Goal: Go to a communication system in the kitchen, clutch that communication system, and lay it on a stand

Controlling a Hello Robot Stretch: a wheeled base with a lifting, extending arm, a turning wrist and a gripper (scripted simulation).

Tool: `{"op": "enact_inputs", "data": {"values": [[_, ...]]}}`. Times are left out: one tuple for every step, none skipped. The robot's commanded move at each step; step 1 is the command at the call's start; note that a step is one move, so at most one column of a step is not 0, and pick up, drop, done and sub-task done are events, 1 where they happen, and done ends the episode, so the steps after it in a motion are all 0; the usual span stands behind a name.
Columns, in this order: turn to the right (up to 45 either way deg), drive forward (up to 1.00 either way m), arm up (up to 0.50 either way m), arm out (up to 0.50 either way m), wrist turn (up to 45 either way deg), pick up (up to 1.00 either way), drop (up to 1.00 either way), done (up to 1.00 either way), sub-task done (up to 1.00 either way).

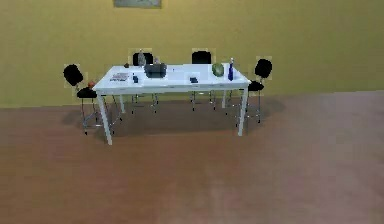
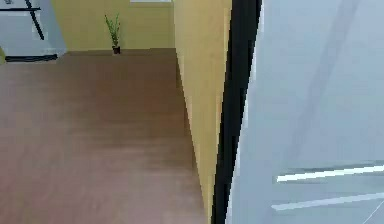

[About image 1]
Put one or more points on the red printed book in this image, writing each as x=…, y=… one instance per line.
x=119, y=77

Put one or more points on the clear grey bottle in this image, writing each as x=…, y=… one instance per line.
x=141, y=58

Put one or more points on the white table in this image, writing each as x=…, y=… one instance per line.
x=180, y=84

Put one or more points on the black chair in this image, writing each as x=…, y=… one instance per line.
x=201, y=57
x=263, y=68
x=148, y=58
x=86, y=93

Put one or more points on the green round vegetable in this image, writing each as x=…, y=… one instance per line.
x=218, y=69

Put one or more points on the framed picture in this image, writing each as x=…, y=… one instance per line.
x=137, y=3

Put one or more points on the small dark round object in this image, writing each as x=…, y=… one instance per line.
x=126, y=65

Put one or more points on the small dark blue box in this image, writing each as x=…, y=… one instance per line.
x=193, y=80

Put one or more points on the blue bottle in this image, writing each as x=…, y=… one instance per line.
x=230, y=71

